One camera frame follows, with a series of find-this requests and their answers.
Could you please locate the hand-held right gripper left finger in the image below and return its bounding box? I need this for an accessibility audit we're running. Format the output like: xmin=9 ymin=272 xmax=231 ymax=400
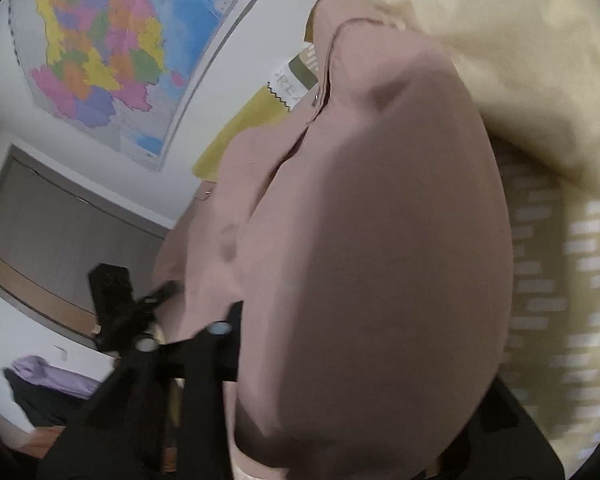
xmin=37 ymin=302 xmax=246 ymax=480

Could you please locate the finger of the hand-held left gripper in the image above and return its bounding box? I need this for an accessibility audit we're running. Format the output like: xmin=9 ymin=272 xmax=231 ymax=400
xmin=139 ymin=281 xmax=179 ymax=307

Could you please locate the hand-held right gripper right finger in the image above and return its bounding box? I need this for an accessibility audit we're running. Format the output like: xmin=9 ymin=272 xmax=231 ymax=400
xmin=425 ymin=376 xmax=566 ymax=480

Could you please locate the pink button-up shirt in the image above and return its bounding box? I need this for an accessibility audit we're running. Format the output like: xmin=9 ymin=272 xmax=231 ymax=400
xmin=152 ymin=0 xmax=515 ymax=480

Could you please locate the grey sliding door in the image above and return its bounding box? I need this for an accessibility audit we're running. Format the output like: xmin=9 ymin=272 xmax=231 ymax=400
xmin=0 ymin=142 xmax=176 ymax=351

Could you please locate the purple cloth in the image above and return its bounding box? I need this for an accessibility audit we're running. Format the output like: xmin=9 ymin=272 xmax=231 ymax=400
xmin=11 ymin=355 xmax=103 ymax=401

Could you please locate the black cloth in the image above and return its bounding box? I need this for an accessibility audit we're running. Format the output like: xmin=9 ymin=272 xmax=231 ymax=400
xmin=2 ymin=367 xmax=98 ymax=428

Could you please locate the cream yellow cloth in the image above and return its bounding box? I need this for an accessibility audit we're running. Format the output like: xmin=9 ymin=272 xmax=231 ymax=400
xmin=330 ymin=0 xmax=600 ymax=191

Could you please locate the colourful wall map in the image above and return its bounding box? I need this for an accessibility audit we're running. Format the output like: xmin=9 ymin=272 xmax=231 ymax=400
xmin=7 ymin=0 xmax=293 ymax=173

